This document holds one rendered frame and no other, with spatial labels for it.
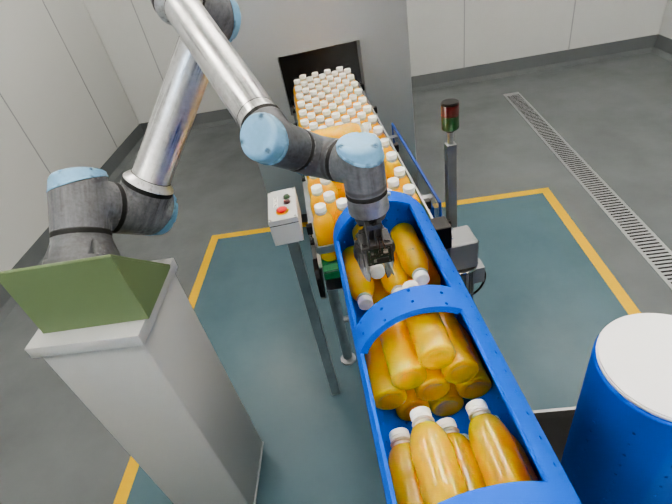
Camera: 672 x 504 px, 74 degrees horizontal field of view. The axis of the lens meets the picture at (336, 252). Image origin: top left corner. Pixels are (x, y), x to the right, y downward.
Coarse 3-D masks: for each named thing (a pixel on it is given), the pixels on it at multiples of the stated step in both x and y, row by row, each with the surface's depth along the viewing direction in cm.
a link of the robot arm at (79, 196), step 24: (72, 168) 118; (96, 168) 122; (48, 192) 118; (72, 192) 117; (96, 192) 120; (120, 192) 126; (48, 216) 118; (72, 216) 116; (96, 216) 119; (120, 216) 126
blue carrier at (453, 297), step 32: (352, 224) 129; (384, 224) 130; (416, 224) 131; (448, 256) 108; (416, 288) 91; (448, 288) 93; (352, 320) 101; (384, 320) 89; (480, 320) 89; (480, 352) 80; (512, 384) 77; (384, 416) 94; (448, 416) 98; (512, 416) 70; (384, 448) 76; (544, 448) 67; (384, 480) 73; (544, 480) 62
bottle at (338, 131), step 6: (336, 126) 176; (342, 126) 176; (348, 126) 176; (354, 126) 176; (360, 126) 178; (318, 132) 176; (324, 132) 176; (330, 132) 175; (336, 132) 175; (342, 132) 175; (348, 132) 175
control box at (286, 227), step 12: (276, 192) 161; (288, 192) 159; (288, 204) 153; (276, 216) 148; (288, 216) 147; (300, 216) 159; (276, 228) 148; (288, 228) 148; (300, 228) 149; (276, 240) 150; (288, 240) 151; (300, 240) 152
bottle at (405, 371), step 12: (396, 324) 95; (384, 336) 94; (396, 336) 92; (408, 336) 93; (384, 348) 93; (396, 348) 90; (408, 348) 90; (396, 360) 88; (408, 360) 87; (396, 372) 87; (408, 372) 87; (420, 372) 87; (396, 384) 88; (408, 384) 89; (420, 384) 89
